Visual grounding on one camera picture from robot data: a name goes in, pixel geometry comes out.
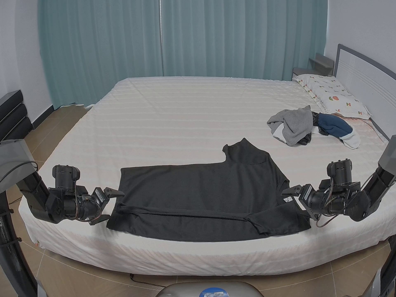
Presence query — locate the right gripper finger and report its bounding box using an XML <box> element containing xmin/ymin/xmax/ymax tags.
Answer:
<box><xmin>281</xmin><ymin>185</ymin><xmax>303</xmax><ymax>198</ymax></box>

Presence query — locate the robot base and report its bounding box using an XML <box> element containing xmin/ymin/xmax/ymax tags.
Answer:
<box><xmin>155</xmin><ymin>282</ymin><xmax>263</xmax><ymax>297</ymax></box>

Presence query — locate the pile of clothes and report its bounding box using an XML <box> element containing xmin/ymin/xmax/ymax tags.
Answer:
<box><xmin>267</xmin><ymin>105</ymin><xmax>362</xmax><ymax>149</ymax></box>

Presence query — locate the white printed pillow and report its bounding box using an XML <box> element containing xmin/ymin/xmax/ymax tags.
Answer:
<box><xmin>292</xmin><ymin>74</ymin><xmax>372</xmax><ymax>120</ymax></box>

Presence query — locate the black chest of drawers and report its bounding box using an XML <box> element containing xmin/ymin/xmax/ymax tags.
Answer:
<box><xmin>0</xmin><ymin>89</ymin><xmax>33</xmax><ymax>143</ymax></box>

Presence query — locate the black T-shirt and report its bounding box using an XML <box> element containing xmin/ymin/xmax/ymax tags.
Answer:
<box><xmin>106</xmin><ymin>137</ymin><xmax>312</xmax><ymax>242</ymax></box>

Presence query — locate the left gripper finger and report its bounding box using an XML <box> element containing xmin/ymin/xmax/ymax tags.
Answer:
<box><xmin>104</xmin><ymin>187</ymin><xmax>125</xmax><ymax>199</ymax></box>

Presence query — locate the bed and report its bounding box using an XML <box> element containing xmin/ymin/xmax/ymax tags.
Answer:
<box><xmin>18</xmin><ymin>44</ymin><xmax>396</xmax><ymax>277</ymax></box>

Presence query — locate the blue-green curtain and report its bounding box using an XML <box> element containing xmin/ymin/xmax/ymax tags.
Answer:
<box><xmin>38</xmin><ymin>0</ymin><xmax>164</xmax><ymax>109</ymax></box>
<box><xmin>161</xmin><ymin>0</ymin><xmax>328</xmax><ymax>81</ymax></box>

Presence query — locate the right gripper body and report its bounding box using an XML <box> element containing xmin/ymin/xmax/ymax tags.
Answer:
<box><xmin>299</xmin><ymin>184</ymin><xmax>327</xmax><ymax>220</ymax></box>

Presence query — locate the grey bedside table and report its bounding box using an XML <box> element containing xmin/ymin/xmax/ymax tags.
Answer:
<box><xmin>292</xmin><ymin>53</ymin><xmax>335</xmax><ymax>77</ymax></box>

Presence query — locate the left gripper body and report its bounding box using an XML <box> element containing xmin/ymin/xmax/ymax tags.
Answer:
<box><xmin>79</xmin><ymin>187</ymin><xmax>110</xmax><ymax>226</ymax></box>

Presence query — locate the black cable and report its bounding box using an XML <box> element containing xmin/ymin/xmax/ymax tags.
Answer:
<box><xmin>315</xmin><ymin>213</ymin><xmax>338</xmax><ymax>229</ymax></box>
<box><xmin>0</xmin><ymin>161</ymin><xmax>39</xmax><ymax>182</ymax></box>
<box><xmin>129</xmin><ymin>273</ymin><xmax>169</xmax><ymax>288</ymax></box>

